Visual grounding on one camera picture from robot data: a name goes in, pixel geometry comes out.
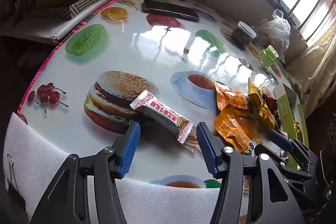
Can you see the black white striped box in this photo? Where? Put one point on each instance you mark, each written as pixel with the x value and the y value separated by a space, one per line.
pixel 66 12

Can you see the green cream jar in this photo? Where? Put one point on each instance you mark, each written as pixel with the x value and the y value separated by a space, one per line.
pixel 267 56

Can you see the clear plastic bag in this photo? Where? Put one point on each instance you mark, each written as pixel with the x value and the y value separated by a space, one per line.
pixel 277 31

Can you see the red white candy bar wrapper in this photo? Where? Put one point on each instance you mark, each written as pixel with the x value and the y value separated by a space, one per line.
pixel 149 105

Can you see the clear jar white lid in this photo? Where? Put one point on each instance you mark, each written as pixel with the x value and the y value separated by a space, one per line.
pixel 242 35

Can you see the green white cardboard box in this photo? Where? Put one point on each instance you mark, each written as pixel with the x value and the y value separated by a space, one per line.
pixel 290 109

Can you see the red black triangular packet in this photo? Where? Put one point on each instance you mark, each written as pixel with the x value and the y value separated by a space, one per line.
pixel 272 106

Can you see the orange snack pouch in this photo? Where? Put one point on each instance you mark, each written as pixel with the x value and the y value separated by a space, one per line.
pixel 226 96
pixel 240 132

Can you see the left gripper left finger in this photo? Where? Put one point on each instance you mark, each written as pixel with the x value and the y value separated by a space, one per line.
pixel 66 198

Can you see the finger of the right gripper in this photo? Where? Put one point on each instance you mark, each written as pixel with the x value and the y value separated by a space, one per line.
pixel 280 141
pixel 261 148

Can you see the gold snack bar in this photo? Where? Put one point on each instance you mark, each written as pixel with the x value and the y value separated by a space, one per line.
pixel 298 131

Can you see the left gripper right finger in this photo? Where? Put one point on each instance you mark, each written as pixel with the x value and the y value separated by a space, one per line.
pixel 270 198

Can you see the patterned beige curtain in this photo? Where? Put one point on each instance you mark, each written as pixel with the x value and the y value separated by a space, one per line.
pixel 312 74

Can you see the yellow peanut candy packet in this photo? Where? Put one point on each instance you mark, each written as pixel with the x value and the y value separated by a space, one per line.
pixel 256 102

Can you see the white foam sheet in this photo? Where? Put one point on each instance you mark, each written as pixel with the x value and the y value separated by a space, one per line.
pixel 36 161

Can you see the black smartphone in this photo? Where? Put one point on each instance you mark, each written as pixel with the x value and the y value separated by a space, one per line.
pixel 170 9

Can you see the black binder clip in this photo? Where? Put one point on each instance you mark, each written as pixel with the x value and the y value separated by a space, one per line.
pixel 13 186

